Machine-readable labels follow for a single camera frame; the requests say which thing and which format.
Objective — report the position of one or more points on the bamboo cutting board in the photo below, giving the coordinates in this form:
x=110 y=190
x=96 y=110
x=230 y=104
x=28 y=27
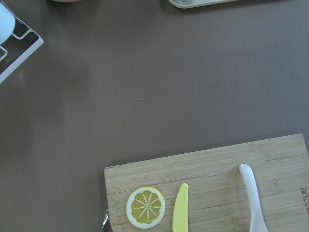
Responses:
x=218 y=201

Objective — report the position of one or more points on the pink ice bowl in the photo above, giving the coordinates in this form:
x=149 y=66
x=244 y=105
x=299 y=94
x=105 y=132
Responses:
x=66 y=1

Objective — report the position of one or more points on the lower lemon slice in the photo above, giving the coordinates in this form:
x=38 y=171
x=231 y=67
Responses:
x=145 y=207

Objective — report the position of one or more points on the white ceramic spoon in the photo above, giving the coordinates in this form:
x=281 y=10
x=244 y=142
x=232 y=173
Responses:
x=257 y=223

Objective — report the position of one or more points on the white cup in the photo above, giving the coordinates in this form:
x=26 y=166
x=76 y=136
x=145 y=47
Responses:
x=7 y=23

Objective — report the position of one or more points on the cream rabbit tray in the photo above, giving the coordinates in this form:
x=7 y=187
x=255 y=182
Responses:
x=186 y=4

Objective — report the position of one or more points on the white wire cup rack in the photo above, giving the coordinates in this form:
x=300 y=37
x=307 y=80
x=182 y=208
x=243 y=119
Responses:
x=23 y=42

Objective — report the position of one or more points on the yellow plastic knife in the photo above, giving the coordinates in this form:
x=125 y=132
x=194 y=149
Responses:
x=180 y=212

